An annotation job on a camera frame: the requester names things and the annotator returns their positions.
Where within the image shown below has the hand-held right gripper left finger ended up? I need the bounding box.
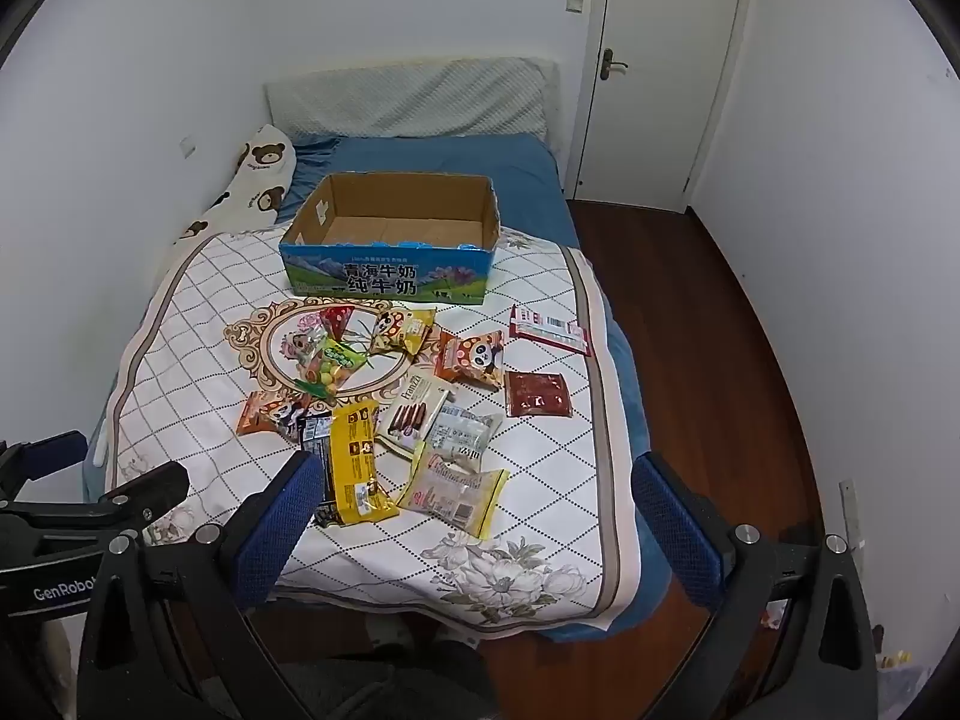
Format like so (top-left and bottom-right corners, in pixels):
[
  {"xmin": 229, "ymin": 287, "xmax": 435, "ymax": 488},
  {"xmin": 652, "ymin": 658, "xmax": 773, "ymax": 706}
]
[{"xmin": 79, "ymin": 452, "xmax": 326, "ymax": 720}]

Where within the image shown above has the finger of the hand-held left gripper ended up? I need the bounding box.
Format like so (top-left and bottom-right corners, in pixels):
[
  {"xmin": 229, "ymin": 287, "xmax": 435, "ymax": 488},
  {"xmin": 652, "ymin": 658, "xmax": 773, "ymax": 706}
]
[
  {"xmin": 0, "ymin": 430, "xmax": 89, "ymax": 500},
  {"xmin": 88, "ymin": 461, "xmax": 190, "ymax": 539}
]

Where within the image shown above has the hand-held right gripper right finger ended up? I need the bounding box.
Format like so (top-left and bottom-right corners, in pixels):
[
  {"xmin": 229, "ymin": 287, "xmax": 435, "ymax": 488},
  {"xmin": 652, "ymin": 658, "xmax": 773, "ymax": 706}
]
[{"xmin": 632, "ymin": 452, "xmax": 878, "ymax": 720}]

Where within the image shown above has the yellow panda snack packet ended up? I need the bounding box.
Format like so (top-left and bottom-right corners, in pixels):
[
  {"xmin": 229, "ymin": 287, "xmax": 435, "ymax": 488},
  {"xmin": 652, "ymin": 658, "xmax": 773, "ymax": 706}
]
[{"xmin": 369, "ymin": 307, "xmax": 437, "ymax": 357}]

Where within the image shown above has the blue printed cardboard box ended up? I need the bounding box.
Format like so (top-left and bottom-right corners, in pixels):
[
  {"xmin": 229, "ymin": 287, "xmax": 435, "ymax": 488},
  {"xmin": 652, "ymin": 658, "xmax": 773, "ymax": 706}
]
[{"xmin": 279, "ymin": 172, "xmax": 502, "ymax": 306}]

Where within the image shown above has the dark snack bar packet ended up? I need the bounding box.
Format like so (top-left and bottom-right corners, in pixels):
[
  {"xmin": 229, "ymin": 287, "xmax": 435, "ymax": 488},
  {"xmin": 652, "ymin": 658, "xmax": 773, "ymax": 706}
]
[{"xmin": 296, "ymin": 411, "xmax": 347, "ymax": 530}]

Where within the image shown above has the orange panda snack packet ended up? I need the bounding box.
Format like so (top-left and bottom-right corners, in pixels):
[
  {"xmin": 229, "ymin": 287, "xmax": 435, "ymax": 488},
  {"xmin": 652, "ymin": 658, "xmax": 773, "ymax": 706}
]
[
  {"xmin": 236, "ymin": 392, "xmax": 316, "ymax": 443},
  {"xmin": 433, "ymin": 330, "xmax": 505, "ymax": 391}
]

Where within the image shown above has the white floral printed blanket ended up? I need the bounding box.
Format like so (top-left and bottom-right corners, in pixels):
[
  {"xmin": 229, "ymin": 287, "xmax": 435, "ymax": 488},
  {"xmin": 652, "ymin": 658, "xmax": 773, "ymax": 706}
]
[{"xmin": 105, "ymin": 229, "xmax": 646, "ymax": 638}]

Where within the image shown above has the green candy bag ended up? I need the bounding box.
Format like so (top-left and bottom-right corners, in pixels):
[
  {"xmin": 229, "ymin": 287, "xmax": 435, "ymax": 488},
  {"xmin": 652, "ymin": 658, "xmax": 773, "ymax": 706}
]
[{"xmin": 292, "ymin": 326, "xmax": 368, "ymax": 398}]

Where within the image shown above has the pale yellow snack packet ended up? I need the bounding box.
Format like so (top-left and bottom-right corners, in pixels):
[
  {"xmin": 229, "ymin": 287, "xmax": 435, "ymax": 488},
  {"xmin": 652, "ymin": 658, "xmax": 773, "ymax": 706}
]
[{"xmin": 395, "ymin": 441, "xmax": 511, "ymax": 541}]

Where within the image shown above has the white wafer biscuit packet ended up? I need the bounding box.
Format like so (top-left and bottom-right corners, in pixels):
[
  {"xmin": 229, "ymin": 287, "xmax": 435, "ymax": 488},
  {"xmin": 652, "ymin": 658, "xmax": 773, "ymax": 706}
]
[{"xmin": 375, "ymin": 371, "xmax": 457, "ymax": 458}]

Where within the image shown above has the dark red sachet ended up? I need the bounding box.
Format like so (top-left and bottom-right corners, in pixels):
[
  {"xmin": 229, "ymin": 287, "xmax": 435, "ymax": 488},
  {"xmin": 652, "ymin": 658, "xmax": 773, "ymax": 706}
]
[{"xmin": 504, "ymin": 370, "xmax": 575, "ymax": 419}]

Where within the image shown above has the clear white snack packet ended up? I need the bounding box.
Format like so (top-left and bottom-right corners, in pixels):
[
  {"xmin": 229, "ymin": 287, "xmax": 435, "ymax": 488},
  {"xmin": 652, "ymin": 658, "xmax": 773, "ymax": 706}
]
[{"xmin": 424, "ymin": 403, "xmax": 505, "ymax": 466}]

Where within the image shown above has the red triangular snack packet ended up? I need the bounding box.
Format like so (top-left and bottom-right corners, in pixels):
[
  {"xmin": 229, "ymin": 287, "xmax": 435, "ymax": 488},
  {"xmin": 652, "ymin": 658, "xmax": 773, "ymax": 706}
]
[{"xmin": 321, "ymin": 305, "xmax": 370, "ymax": 335}]

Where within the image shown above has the red and white packet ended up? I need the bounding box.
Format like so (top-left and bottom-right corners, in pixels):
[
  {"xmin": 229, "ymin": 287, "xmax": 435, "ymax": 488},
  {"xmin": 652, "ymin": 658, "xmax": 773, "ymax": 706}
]
[{"xmin": 508, "ymin": 304, "xmax": 593, "ymax": 356}]

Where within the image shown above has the bear print pillow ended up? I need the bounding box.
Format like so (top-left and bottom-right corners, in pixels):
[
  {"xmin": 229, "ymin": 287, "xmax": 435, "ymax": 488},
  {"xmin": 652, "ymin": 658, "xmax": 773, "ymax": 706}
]
[{"xmin": 171, "ymin": 124, "xmax": 297, "ymax": 245}]

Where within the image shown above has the blue bed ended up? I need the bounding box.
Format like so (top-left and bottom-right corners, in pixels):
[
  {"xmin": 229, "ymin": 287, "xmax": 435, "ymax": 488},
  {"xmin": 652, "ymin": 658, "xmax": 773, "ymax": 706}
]
[{"xmin": 82, "ymin": 131, "xmax": 672, "ymax": 646}]

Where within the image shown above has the grey headboard cushion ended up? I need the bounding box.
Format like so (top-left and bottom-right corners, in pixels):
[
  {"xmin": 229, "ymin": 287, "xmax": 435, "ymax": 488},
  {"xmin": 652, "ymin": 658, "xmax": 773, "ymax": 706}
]
[{"xmin": 264, "ymin": 56, "xmax": 562, "ymax": 143}]

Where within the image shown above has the white door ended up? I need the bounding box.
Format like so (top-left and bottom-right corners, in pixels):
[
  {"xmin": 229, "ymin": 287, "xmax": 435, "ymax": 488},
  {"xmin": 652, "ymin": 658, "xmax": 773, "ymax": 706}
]
[{"xmin": 566, "ymin": 0, "xmax": 755, "ymax": 215}]

